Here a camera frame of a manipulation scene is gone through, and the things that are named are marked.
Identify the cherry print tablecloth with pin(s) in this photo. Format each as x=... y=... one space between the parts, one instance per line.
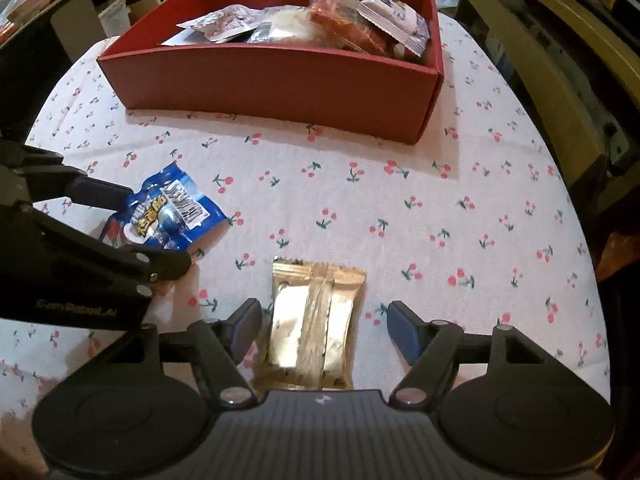
x=400 y=210

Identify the orange clear snack packet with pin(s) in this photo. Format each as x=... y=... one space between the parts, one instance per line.
x=345 y=27

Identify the clear bag with white cake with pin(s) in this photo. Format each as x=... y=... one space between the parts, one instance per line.
x=292 y=25

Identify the wooden furniture frame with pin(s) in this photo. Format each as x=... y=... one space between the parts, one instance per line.
x=545 y=60

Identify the grey cardboard panel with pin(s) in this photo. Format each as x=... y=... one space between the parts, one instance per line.
x=75 y=27

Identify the white packet with dark print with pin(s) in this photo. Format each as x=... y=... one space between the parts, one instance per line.
x=395 y=17

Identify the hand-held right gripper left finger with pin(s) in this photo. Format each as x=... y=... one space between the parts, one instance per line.
x=246 y=330

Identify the small blue snack packet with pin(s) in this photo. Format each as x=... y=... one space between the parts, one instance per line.
x=170 y=210

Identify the gold foil packet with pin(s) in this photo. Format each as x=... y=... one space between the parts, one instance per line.
x=310 y=320

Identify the red cardboard box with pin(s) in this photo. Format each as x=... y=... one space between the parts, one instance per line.
x=275 y=85

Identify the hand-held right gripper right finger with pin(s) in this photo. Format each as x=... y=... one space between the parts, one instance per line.
x=402 y=332

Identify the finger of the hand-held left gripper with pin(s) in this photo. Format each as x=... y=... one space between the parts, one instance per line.
x=100 y=194
x=165 y=266

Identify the white plastic container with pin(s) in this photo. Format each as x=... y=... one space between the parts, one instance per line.
x=115 y=17

